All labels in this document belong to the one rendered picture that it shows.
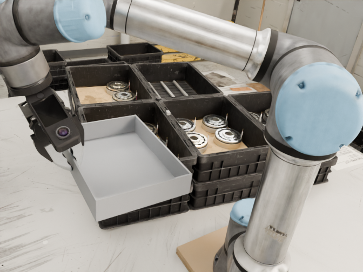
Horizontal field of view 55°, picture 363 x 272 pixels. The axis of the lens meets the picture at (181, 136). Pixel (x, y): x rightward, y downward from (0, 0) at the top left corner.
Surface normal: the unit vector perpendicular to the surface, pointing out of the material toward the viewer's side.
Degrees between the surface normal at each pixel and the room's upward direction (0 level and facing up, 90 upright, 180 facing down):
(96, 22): 77
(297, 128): 83
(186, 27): 66
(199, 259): 1
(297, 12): 90
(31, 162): 0
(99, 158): 1
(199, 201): 89
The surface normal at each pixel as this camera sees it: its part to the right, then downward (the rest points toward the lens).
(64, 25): -0.06, 0.65
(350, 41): -0.85, 0.20
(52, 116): 0.18, -0.45
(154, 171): 0.11, -0.86
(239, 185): 0.37, 0.50
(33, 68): 0.72, 0.36
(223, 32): 0.07, -0.11
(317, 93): -0.11, 0.41
